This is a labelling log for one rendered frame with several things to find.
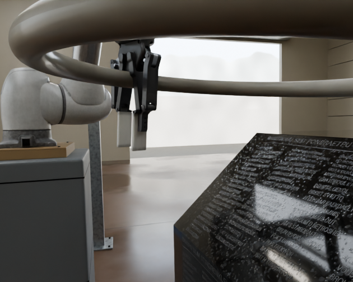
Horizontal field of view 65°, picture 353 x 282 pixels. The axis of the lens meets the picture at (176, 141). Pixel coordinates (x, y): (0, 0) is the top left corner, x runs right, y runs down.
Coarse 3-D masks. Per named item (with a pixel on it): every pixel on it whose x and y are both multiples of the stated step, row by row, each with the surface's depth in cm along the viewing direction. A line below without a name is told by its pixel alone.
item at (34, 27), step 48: (48, 0) 15; (96, 0) 13; (144, 0) 12; (192, 0) 12; (240, 0) 11; (288, 0) 11; (336, 0) 11; (48, 48) 18; (288, 96) 52; (336, 96) 46
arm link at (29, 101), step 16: (16, 80) 91; (32, 80) 93; (48, 80) 99; (16, 96) 90; (32, 96) 92; (48, 96) 96; (16, 112) 91; (32, 112) 93; (48, 112) 96; (16, 128) 91; (32, 128) 93; (48, 128) 99
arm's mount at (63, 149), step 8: (64, 144) 102; (72, 144) 109; (0, 152) 85; (8, 152) 85; (16, 152) 86; (24, 152) 87; (32, 152) 87; (40, 152) 88; (48, 152) 88; (56, 152) 89; (64, 152) 90; (0, 160) 85
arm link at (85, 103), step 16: (80, 48) 99; (96, 48) 101; (96, 64) 104; (64, 80) 102; (64, 96) 100; (80, 96) 102; (96, 96) 106; (64, 112) 101; (80, 112) 104; (96, 112) 109
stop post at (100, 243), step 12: (96, 132) 197; (96, 144) 198; (96, 156) 198; (96, 168) 199; (96, 180) 199; (96, 192) 200; (96, 204) 200; (96, 216) 201; (96, 228) 201; (96, 240) 202; (108, 240) 212
